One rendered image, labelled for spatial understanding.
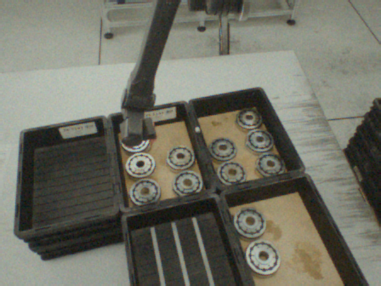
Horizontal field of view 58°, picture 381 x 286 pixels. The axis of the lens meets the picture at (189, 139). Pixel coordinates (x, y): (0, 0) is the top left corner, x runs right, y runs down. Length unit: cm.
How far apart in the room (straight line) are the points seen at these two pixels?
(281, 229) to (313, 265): 13
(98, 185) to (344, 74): 229
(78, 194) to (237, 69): 100
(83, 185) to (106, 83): 65
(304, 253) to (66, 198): 78
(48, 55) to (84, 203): 212
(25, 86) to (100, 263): 97
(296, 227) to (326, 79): 192
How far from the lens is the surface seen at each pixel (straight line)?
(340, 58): 318
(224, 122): 135
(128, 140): 94
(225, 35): 197
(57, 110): 167
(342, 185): 146
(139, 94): 91
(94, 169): 126
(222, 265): 108
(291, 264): 112
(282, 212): 118
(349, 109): 277
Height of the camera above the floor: 186
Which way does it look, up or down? 53 degrees down
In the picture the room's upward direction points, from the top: straight up
